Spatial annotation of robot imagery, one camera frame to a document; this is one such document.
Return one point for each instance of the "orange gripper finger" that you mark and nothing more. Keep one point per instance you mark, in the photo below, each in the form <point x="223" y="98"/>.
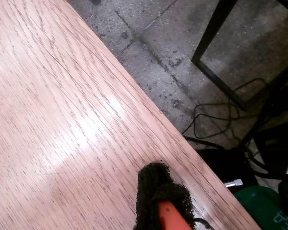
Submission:
<point x="153" y="187"/>

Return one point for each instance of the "green plastic object white print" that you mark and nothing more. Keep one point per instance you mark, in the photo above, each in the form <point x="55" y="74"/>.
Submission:
<point x="256" y="206"/>

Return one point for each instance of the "silver clamp bolt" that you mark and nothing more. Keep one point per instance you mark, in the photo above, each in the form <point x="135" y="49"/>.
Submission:
<point x="235" y="182"/>

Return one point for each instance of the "black metal table frame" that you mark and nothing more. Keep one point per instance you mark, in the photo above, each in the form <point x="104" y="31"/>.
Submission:
<point x="211" y="28"/>

